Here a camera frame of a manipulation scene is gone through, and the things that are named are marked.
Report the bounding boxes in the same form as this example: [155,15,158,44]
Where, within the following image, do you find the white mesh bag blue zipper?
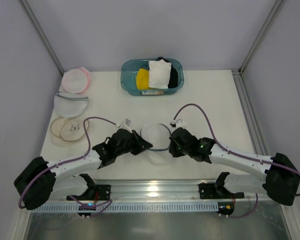
[139,123,172,166]

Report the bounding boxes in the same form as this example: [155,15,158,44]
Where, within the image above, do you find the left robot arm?
[13,128,153,210]

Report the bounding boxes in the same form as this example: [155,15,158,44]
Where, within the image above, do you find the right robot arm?
[169,127,300,206]

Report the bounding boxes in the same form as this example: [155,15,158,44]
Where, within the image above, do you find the black bra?
[156,56,178,89]

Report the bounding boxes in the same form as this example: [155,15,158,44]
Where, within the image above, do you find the yellow bra pad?
[135,68,150,90]

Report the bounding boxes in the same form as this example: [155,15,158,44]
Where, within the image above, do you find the beige trimmed mesh bag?
[49,117,86,147]

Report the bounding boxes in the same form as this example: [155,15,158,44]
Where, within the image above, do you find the white folded bra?
[148,60,172,89]

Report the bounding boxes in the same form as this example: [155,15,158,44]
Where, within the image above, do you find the blue trimmed flat mesh bag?
[54,91,89,118]

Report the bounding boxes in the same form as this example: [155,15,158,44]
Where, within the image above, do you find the pink trimmed mesh bag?
[61,67,91,94]

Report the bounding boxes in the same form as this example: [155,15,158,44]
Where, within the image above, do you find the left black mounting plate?
[93,184,111,201]

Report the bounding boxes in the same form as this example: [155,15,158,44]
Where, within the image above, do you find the black mounting plate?
[93,184,111,201]
[198,182,219,200]

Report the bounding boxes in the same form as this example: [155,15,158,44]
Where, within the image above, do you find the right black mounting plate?
[198,182,219,200]

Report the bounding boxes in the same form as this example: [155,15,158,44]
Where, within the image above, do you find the teal plastic basin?
[120,56,185,96]

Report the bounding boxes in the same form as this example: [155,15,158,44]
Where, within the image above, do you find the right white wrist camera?
[170,119,187,129]

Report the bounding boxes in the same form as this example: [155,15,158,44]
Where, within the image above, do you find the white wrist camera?
[116,118,132,133]
[170,119,187,129]

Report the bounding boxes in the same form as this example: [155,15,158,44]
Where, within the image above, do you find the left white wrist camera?
[116,118,132,133]

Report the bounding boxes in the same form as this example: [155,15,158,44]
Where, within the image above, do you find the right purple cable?
[173,103,300,196]

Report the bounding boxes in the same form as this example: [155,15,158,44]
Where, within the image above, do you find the purple cable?
[18,116,120,210]
[173,103,300,196]

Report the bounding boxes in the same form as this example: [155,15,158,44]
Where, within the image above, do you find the aluminium front rail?
[49,178,268,202]

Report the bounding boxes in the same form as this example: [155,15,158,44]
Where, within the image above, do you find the white slotted cable duct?
[32,201,219,214]

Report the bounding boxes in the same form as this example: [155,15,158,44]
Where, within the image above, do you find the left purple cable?
[18,116,120,210]

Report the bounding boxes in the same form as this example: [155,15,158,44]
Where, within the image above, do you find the right rear frame post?
[238,0,286,75]

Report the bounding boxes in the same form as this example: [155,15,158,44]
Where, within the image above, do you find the frame post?
[19,0,65,75]
[238,0,286,75]

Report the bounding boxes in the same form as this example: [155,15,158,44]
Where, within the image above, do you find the left rear frame post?
[19,0,65,75]

